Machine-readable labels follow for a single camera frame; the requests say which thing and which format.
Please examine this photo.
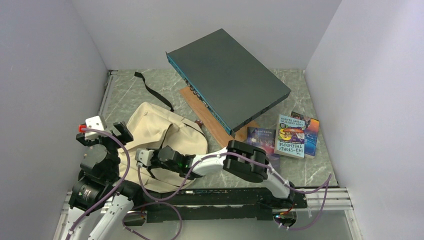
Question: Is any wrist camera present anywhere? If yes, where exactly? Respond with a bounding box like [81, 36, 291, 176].
[135, 148, 155, 167]
[78, 115, 107, 133]

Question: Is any cream canvas backpack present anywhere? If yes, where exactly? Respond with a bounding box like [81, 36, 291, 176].
[118, 102, 208, 193]

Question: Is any treehouse paperback book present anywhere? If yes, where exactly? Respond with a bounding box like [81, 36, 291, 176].
[274, 114, 305, 159]

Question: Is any dark purple paperback book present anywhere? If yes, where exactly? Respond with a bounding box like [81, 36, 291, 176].
[246, 127, 281, 172]

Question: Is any blue orange paperback book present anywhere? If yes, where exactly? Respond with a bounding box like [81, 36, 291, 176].
[290, 111, 320, 159]

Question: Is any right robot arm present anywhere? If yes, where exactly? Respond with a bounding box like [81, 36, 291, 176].
[135, 140, 295, 208]

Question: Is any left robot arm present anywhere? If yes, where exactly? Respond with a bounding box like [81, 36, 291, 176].
[62, 122, 144, 240]

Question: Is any brown pipe tee fitting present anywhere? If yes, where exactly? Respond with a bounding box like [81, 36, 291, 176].
[194, 119, 204, 128]

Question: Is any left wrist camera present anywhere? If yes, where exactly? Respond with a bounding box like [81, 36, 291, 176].
[78, 115, 107, 133]

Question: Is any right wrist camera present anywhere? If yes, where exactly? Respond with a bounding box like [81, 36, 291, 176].
[135, 148, 155, 167]

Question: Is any dark grey network switch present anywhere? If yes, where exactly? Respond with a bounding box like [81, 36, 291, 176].
[166, 28, 291, 137]

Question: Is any wooden board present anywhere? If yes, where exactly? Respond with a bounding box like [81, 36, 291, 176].
[179, 86, 260, 147]

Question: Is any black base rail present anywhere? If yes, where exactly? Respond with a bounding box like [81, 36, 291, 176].
[134, 187, 308, 223]

